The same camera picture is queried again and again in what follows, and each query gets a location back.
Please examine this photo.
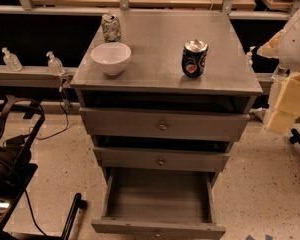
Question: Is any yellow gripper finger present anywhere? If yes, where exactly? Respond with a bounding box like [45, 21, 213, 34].
[266, 111, 295, 134]

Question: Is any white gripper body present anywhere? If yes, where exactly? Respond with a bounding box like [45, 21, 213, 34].
[276, 73, 300, 116]

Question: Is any grey bottom drawer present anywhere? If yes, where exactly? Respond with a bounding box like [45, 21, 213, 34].
[92, 168, 226, 240]

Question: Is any grey drawer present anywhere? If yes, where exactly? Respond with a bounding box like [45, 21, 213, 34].
[94, 146, 229, 172]
[79, 107, 249, 142]
[92, 168, 226, 240]

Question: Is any grey wooden drawer cabinet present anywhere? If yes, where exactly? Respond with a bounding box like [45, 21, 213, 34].
[70, 9, 264, 192]

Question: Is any grey top drawer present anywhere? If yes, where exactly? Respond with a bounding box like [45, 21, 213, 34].
[79, 107, 249, 142]

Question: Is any grey middle drawer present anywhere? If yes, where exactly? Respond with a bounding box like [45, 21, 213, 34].
[94, 146, 229, 172]

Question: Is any white paper packet on floor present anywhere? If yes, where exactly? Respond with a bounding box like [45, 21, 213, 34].
[250, 108, 266, 121]

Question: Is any black chair leg right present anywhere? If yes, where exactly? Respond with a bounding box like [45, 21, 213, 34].
[289, 129, 300, 145]

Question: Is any small clear pump bottle right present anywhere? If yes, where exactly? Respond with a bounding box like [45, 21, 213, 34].
[246, 46, 256, 66]

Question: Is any blue pepsi soda can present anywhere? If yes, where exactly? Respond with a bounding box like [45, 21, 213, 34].
[181, 39, 209, 78]

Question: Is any white ceramic bowl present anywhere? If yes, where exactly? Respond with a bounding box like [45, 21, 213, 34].
[91, 42, 131, 76]

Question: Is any green crushed soda can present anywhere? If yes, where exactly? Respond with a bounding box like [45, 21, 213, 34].
[101, 13, 121, 43]

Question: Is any black metal stand leg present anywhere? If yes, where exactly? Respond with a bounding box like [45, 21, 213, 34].
[9, 192, 88, 240]

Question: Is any clear sanitizer pump bottle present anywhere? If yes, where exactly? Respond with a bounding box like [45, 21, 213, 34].
[46, 51, 65, 76]

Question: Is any black chair with headphones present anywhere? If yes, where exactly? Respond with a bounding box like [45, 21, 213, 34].
[0, 95, 45, 235]

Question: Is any clear sanitizer bottle far left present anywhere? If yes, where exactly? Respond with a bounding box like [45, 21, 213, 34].
[2, 47, 22, 71]

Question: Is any black floor cable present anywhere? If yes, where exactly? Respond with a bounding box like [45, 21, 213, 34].
[3, 100, 71, 142]

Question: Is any grey metal shelf rail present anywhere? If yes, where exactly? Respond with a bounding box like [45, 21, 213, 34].
[0, 64, 78, 89]

